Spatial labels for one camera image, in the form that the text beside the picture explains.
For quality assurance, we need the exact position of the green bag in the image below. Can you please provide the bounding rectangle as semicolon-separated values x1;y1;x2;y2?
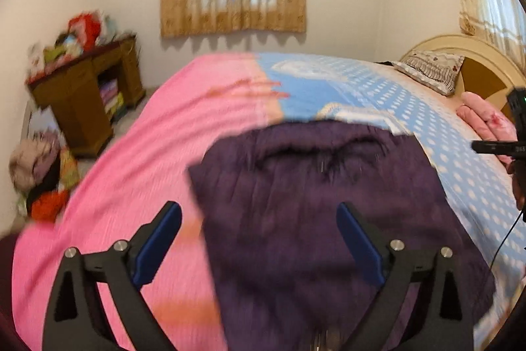
43;34;83;64

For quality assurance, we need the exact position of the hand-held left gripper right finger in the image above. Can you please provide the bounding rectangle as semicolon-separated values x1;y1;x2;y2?
336;202;477;351

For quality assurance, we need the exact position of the folded pink floral quilt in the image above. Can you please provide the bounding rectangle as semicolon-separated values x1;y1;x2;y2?
456;92;520;166

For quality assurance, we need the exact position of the patterned pillow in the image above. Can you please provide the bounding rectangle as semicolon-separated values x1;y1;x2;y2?
390;50;465;96

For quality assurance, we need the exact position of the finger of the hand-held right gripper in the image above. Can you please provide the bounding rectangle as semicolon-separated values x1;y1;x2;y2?
472;140;518;155

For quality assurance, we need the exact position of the pile of clothes on desk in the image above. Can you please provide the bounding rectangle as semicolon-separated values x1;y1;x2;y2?
68;12;103;51

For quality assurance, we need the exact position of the brown wooden desk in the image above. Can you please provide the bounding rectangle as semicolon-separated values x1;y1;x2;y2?
27;34;146;158

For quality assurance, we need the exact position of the pink blanket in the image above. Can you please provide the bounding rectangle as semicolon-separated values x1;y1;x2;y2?
10;53;292;351

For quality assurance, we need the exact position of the black cable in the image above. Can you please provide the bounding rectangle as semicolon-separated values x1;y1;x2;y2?
491;209;526;267

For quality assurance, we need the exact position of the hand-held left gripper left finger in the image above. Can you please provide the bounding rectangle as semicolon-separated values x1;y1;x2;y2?
43;201;183;351

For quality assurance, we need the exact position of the purple padded jacket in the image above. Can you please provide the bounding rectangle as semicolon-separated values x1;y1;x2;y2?
187;118;496;351

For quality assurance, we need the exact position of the blue polka dot bedsheet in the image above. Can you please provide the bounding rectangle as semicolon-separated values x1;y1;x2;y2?
255;52;526;347

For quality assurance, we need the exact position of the person's right hand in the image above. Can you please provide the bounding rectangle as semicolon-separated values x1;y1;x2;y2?
510;161;526;212

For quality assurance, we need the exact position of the white paper bag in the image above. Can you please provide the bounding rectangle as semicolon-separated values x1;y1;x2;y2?
28;106;62;138

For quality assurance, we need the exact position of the stack of books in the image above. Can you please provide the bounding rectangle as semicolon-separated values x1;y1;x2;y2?
99;80;126;117

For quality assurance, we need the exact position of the cream wooden headboard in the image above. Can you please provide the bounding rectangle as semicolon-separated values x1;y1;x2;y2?
398;34;526;121

